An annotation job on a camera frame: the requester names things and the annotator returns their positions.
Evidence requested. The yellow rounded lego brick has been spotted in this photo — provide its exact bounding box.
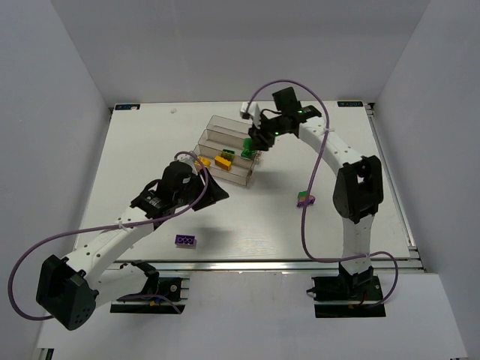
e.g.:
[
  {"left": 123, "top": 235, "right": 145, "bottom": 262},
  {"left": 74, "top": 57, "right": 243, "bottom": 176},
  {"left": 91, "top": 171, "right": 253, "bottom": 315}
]
[{"left": 199, "top": 157, "right": 211, "bottom": 167}]

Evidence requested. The yellow long lego brick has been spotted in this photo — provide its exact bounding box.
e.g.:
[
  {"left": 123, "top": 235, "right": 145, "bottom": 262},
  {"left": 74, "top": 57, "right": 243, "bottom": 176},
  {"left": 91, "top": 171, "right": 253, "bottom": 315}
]
[{"left": 214, "top": 156, "right": 232, "bottom": 172}]

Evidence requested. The green lego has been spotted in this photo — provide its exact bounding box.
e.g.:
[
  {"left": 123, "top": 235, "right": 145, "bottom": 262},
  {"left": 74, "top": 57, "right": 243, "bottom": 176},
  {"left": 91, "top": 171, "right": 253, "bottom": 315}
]
[{"left": 297, "top": 191, "right": 307, "bottom": 201}]

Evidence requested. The purple arched lego brick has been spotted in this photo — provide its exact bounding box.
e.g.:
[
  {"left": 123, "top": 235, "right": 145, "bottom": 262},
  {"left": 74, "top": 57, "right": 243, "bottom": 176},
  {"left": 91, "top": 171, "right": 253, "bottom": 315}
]
[{"left": 296, "top": 195, "right": 316, "bottom": 208}]

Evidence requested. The green rounded lego brick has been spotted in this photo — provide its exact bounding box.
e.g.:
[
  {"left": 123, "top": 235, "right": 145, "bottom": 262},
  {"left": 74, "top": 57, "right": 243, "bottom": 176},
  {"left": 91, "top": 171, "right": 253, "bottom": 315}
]
[{"left": 241, "top": 149, "right": 255, "bottom": 160}]

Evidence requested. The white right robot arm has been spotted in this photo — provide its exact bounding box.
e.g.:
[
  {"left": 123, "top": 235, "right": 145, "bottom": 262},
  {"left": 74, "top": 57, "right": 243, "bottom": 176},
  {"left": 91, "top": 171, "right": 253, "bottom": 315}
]
[{"left": 240, "top": 87, "right": 384, "bottom": 293}]

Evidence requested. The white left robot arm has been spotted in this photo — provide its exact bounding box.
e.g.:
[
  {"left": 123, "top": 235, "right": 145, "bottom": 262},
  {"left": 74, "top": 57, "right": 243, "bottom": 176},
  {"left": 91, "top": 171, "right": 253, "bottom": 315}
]
[{"left": 36, "top": 160, "right": 229, "bottom": 331}]

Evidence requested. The clear container middle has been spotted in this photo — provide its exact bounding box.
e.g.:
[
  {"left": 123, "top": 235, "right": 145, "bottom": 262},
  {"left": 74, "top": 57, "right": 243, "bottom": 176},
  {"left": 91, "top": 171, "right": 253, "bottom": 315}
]
[{"left": 194, "top": 129, "right": 248, "bottom": 158}]

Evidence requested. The clear container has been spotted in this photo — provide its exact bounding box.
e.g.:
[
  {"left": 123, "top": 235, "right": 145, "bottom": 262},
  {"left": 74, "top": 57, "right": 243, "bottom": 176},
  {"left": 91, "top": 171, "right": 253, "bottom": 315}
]
[
  {"left": 206, "top": 115, "right": 251, "bottom": 147},
  {"left": 193, "top": 142, "right": 257, "bottom": 187},
  {"left": 194, "top": 129, "right": 248, "bottom": 158}
]

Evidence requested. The clear container near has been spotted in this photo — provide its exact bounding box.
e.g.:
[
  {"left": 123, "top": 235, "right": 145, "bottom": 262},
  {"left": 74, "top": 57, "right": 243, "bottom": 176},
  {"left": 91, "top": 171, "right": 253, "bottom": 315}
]
[{"left": 193, "top": 142, "right": 257, "bottom": 187}]

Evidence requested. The clear container far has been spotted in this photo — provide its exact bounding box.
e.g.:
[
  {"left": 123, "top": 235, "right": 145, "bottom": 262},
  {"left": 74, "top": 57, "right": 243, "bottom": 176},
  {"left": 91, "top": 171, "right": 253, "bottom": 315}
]
[{"left": 206, "top": 115, "right": 251, "bottom": 147}]

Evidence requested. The blue label right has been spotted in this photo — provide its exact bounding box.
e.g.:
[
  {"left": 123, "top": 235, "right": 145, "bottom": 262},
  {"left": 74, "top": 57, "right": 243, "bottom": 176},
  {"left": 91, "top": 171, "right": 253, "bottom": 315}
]
[{"left": 337, "top": 100, "right": 364, "bottom": 107}]

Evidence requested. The blue label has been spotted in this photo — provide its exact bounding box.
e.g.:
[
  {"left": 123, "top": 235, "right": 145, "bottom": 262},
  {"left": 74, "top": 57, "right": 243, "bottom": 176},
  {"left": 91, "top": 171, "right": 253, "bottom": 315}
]
[
  {"left": 114, "top": 103, "right": 140, "bottom": 111},
  {"left": 337, "top": 100, "right": 364, "bottom": 107}
]

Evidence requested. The purple flat lego brick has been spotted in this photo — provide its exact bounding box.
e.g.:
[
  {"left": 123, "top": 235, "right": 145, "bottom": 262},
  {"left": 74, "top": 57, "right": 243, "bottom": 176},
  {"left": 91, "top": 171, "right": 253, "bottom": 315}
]
[{"left": 174, "top": 234, "right": 197, "bottom": 248}]

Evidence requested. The blue label left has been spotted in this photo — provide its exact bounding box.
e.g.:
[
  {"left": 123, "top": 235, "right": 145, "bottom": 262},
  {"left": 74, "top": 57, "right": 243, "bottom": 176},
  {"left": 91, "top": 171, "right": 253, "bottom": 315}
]
[{"left": 114, "top": 103, "right": 140, "bottom": 111}]

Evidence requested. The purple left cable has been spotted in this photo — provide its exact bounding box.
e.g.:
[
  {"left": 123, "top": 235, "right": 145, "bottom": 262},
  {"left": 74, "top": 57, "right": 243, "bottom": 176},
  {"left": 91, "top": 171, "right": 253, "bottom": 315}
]
[{"left": 7, "top": 151, "right": 211, "bottom": 322}]

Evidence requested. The purple cable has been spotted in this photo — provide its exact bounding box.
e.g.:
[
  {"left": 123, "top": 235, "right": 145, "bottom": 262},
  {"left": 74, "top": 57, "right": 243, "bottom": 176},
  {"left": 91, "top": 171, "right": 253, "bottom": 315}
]
[
  {"left": 7, "top": 151, "right": 211, "bottom": 322},
  {"left": 247, "top": 79, "right": 399, "bottom": 309}
]

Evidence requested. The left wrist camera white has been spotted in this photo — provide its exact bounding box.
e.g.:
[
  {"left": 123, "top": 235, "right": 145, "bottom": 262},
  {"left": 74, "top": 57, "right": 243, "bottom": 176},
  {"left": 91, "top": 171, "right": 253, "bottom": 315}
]
[{"left": 175, "top": 152, "right": 198, "bottom": 175}]

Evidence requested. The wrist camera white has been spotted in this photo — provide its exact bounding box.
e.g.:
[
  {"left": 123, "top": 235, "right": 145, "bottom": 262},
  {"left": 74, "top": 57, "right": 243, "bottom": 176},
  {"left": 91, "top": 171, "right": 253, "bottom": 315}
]
[
  {"left": 175, "top": 152, "right": 198, "bottom": 175},
  {"left": 239, "top": 101, "right": 268, "bottom": 130}
]

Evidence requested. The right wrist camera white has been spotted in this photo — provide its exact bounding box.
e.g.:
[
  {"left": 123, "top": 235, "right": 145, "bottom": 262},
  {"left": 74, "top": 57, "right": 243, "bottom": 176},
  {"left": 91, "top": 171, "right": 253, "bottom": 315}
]
[{"left": 239, "top": 101, "right": 268, "bottom": 130}]

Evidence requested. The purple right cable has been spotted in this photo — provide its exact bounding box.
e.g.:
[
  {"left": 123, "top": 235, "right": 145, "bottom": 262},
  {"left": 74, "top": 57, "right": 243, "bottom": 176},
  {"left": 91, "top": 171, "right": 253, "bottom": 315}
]
[{"left": 247, "top": 79, "right": 399, "bottom": 309}]

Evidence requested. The aluminium table front rail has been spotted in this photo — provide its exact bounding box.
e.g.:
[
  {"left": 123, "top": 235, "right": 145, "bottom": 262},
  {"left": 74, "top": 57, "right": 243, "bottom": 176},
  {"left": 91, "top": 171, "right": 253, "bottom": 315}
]
[{"left": 108, "top": 256, "right": 425, "bottom": 273}]

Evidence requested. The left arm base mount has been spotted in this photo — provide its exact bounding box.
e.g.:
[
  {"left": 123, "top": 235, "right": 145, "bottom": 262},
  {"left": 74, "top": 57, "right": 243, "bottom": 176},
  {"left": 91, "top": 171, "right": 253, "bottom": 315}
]
[{"left": 109, "top": 260, "right": 190, "bottom": 315}]

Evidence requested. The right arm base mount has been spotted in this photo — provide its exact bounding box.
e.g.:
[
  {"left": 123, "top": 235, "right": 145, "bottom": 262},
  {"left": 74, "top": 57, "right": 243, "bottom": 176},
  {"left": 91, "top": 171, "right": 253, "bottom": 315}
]
[{"left": 306, "top": 274, "right": 386, "bottom": 319}]

